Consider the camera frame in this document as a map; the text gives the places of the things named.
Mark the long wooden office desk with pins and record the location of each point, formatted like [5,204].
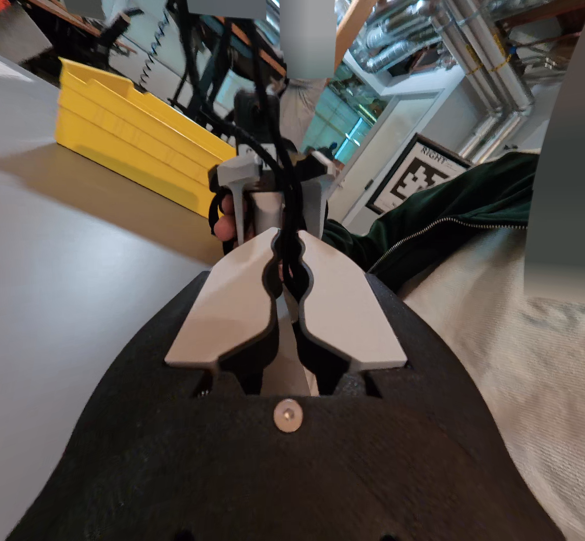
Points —
[68,20]

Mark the person's right hand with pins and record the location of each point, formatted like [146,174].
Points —
[226,230]

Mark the framed marker poster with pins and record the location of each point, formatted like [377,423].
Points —
[411,180]

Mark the white door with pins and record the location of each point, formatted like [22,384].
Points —
[402,130]

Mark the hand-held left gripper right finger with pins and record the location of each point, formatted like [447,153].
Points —
[352,312]

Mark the black standing desk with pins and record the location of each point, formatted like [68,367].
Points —
[274,64]

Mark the black office chair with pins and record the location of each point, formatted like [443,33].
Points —
[114,29]

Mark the grey cardboard panel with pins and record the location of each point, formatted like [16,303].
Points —
[23,34]

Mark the person's right forearm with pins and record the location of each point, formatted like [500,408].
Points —
[434,212]

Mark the yellow plastic bin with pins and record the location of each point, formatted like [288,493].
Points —
[137,139]

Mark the person's cream trousers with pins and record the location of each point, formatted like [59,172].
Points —
[502,344]

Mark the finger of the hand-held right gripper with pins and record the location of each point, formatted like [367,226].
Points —
[315,203]
[237,173]

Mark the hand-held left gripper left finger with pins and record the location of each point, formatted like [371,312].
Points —
[224,312]

